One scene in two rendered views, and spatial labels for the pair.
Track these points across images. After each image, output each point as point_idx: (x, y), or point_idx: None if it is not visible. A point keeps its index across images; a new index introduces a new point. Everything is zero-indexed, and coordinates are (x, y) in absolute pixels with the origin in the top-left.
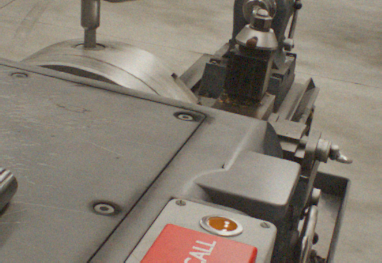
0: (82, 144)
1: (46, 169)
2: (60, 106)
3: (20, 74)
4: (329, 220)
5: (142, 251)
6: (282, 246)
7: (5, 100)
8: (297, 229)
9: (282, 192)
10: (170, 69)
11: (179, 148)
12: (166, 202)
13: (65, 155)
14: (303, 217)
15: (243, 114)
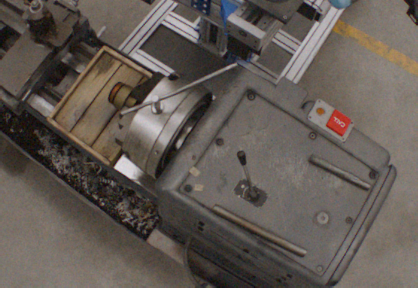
0: (276, 133)
1: (293, 145)
2: (248, 133)
3: (217, 141)
4: None
5: (331, 132)
6: (89, 39)
7: (244, 149)
8: None
9: (301, 89)
10: (166, 80)
11: (276, 107)
12: (309, 120)
13: (284, 139)
14: None
15: (65, 33)
